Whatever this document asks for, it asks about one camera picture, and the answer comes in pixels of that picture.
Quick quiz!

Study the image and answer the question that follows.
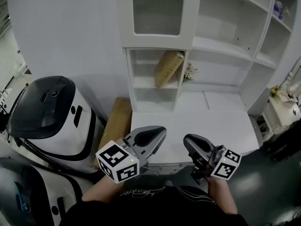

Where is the person's right forearm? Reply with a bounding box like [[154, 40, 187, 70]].
[[206, 176, 238, 215]]

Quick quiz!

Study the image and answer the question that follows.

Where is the person's left forearm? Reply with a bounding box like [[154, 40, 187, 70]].
[[81, 172, 126, 203]]

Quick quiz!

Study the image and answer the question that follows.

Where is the purple flower bunch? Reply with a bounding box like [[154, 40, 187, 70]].
[[272, 0, 291, 21]]

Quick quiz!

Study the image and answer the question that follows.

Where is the tan cardboard book box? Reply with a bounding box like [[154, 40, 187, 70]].
[[153, 50, 185, 89]]

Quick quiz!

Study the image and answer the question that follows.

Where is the white and black robot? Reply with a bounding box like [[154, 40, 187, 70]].
[[6, 75, 105, 174], [0, 157, 95, 226]]

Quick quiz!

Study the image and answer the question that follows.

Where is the person's black shirt torso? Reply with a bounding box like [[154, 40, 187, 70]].
[[58, 185, 249, 226]]

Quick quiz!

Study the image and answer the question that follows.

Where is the pink flower bunch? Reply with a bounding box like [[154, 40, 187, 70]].
[[182, 62, 199, 86]]

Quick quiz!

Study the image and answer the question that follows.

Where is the white open-shelf cabinet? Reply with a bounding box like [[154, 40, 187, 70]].
[[122, 0, 301, 117]]

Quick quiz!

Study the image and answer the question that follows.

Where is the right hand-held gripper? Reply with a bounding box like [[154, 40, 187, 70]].
[[183, 133, 242, 186]]

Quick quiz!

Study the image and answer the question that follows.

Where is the white desk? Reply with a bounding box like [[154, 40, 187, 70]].
[[130, 88, 261, 176]]

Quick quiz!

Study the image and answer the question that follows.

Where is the white glass-panel cabinet door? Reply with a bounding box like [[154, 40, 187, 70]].
[[115, 0, 203, 49]]

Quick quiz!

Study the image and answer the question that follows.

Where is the white vase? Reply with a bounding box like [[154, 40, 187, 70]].
[[285, 71, 301, 94]]

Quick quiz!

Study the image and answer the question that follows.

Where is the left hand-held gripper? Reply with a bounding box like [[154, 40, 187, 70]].
[[95, 125, 167, 185]]

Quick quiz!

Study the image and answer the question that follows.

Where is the flat brown cardboard box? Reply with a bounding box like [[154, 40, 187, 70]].
[[93, 97, 133, 170]]

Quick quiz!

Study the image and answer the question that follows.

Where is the yellow flower bunch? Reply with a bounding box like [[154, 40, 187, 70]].
[[269, 85, 283, 99]]

